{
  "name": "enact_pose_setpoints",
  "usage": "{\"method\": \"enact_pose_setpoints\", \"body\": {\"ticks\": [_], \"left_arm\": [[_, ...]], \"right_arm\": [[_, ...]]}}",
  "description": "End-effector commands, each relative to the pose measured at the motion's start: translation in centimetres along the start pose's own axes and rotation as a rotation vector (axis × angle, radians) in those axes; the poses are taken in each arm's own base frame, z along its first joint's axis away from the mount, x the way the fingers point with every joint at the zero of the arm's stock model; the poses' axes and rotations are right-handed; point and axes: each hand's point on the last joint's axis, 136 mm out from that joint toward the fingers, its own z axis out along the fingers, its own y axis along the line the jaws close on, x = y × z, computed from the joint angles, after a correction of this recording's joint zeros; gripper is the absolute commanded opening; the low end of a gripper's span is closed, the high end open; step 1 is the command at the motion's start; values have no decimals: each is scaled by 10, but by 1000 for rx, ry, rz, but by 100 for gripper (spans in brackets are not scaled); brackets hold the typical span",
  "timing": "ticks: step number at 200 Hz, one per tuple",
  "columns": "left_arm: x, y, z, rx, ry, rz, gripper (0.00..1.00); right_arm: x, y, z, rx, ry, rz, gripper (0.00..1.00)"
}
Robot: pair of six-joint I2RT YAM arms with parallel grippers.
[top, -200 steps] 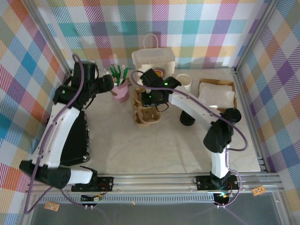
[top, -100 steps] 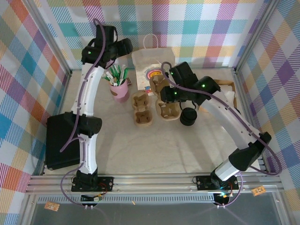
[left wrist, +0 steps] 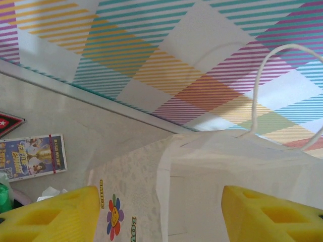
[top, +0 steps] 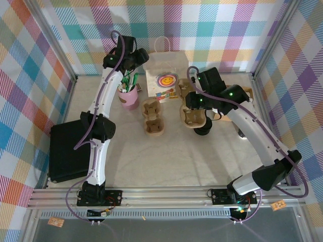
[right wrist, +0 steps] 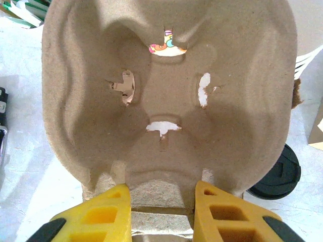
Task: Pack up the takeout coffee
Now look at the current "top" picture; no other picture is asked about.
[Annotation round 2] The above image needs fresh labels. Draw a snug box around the cardboard two-cup carrier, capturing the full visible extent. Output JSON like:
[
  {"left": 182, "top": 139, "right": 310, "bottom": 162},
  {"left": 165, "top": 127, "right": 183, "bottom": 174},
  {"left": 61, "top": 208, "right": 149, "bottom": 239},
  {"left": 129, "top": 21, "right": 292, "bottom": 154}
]
[{"left": 177, "top": 79, "right": 207, "bottom": 129}]

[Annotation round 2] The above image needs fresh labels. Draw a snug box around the stack of black cup lids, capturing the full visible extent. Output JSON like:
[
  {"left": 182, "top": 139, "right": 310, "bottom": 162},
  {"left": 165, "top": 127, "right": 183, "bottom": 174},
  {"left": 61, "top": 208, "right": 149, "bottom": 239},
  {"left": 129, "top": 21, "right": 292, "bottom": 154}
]
[{"left": 193, "top": 118, "right": 213, "bottom": 137}]

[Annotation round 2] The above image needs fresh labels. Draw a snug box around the white smiley print paper bag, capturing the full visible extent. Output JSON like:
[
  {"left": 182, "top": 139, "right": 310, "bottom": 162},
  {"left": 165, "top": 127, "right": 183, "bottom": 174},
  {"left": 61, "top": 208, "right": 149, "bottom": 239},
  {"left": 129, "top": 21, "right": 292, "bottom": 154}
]
[{"left": 144, "top": 36, "right": 189, "bottom": 103}]

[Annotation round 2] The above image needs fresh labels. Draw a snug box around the shallow cardboard box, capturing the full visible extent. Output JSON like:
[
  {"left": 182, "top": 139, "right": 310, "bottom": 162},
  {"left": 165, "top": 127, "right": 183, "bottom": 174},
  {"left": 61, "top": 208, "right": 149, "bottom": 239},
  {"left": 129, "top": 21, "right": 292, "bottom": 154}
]
[{"left": 213, "top": 85, "right": 254, "bottom": 123}]

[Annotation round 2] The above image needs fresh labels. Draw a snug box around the pink sachet holder cup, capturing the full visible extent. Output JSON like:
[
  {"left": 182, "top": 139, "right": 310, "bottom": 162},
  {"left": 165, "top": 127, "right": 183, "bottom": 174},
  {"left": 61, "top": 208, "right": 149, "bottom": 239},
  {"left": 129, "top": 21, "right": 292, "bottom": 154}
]
[{"left": 118, "top": 87, "right": 140, "bottom": 111}]

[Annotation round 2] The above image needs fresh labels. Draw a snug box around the stack of cardboard cup carriers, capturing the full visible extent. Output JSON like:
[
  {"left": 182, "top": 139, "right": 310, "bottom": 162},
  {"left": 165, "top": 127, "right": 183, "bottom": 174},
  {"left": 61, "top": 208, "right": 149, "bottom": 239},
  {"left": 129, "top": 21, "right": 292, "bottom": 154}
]
[{"left": 141, "top": 99, "right": 167, "bottom": 137}]

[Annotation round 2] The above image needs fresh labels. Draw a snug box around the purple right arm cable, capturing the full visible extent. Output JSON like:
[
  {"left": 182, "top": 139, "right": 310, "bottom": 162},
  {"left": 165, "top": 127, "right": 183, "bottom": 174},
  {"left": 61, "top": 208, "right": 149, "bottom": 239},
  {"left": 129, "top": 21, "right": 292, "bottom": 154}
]
[{"left": 186, "top": 66, "right": 309, "bottom": 224}]

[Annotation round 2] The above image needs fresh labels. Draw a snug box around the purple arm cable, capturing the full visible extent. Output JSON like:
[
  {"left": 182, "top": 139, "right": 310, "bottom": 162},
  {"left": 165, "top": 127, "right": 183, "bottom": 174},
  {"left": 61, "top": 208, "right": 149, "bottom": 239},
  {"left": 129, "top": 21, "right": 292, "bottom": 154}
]
[
  {"left": 186, "top": 66, "right": 309, "bottom": 224},
  {"left": 65, "top": 30, "right": 127, "bottom": 224}
]

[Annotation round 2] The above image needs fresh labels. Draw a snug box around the aluminium side rail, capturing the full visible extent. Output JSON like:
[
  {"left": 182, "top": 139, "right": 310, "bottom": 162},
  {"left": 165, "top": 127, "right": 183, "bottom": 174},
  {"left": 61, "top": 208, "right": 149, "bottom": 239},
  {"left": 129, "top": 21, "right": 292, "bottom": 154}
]
[
  {"left": 251, "top": 74, "right": 291, "bottom": 187},
  {"left": 45, "top": 78, "right": 78, "bottom": 190}
]

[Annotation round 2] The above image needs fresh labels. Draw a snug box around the aluminium corner post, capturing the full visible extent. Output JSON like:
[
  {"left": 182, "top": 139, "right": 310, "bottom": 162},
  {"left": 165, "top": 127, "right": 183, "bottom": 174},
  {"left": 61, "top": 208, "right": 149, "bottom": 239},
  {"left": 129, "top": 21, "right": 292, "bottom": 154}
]
[
  {"left": 251, "top": 0, "right": 302, "bottom": 79},
  {"left": 31, "top": 0, "right": 78, "bottom": 82}
]

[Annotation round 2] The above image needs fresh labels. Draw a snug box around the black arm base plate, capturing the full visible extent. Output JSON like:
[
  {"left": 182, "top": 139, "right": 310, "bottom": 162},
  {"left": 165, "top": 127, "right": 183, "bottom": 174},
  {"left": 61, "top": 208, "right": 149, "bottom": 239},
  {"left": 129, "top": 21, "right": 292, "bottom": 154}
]
[
  {"left": 77, "top": 189, "right": 124, "bottom": 207},
  {"left": 210, "top": 188, "right": 258, "bottom": 205}
]

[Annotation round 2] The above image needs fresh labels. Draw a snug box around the long aluminium base rail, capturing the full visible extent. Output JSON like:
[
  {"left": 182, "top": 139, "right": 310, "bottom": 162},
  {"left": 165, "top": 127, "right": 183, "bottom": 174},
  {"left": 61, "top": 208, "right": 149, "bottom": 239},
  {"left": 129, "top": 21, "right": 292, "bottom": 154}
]
[{"left": 27, "top": 186, "right": 305, "bottom": 210}]

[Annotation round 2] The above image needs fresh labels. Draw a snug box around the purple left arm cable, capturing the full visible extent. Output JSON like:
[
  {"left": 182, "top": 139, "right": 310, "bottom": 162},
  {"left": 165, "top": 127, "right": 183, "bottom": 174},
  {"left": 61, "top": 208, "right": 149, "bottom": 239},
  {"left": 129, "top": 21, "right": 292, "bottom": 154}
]
[{"left": 65, "top": 30, "right": 127, "bottom": 224}]

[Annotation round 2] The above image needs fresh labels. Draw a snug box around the grey slotted cable duct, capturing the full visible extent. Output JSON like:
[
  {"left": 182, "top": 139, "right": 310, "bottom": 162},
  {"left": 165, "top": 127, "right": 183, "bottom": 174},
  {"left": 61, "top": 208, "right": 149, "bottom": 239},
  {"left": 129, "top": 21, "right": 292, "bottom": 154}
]
[{"left": 40, "top": 209, "right": 234, "bottom": 220}]

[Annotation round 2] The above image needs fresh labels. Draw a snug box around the small circuit board with wires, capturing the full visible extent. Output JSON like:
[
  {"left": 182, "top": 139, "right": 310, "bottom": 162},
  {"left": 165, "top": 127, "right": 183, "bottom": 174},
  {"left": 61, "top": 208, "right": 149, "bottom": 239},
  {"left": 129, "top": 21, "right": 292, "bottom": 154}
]
[
  {"left": 231, "top": 206, "right": 249, "bottom": 219},
  {"left": 87, "top": 208, "right": 112, "bottom": 218}
]

